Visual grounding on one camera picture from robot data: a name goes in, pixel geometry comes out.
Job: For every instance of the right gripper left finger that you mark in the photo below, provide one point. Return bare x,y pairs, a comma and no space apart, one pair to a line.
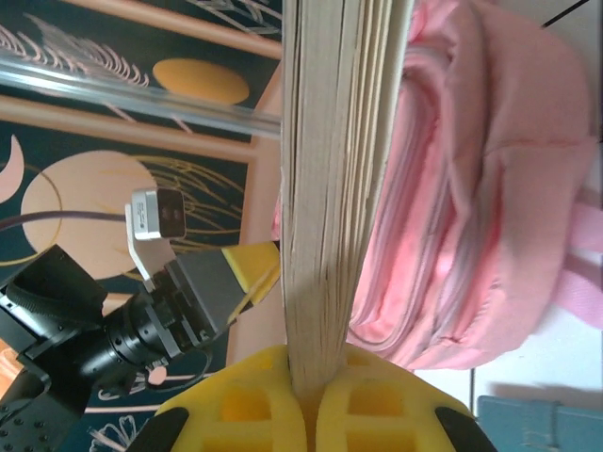
287,424

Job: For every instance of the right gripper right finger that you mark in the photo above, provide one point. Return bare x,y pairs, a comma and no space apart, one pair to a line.
332,414

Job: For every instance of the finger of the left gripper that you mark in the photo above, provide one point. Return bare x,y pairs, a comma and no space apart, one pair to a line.
261,292
254,263

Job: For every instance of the navy book with yellow label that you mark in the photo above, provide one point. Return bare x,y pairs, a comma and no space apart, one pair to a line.
330,188

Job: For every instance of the teal notebook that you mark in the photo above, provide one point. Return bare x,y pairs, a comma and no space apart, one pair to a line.
527,424

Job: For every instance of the pink student backpack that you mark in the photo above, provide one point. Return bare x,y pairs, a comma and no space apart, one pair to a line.
494,212

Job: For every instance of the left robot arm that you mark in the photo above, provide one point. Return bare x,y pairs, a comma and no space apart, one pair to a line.
47,306

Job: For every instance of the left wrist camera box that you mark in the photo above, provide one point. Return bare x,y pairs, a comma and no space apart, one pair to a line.
158,214

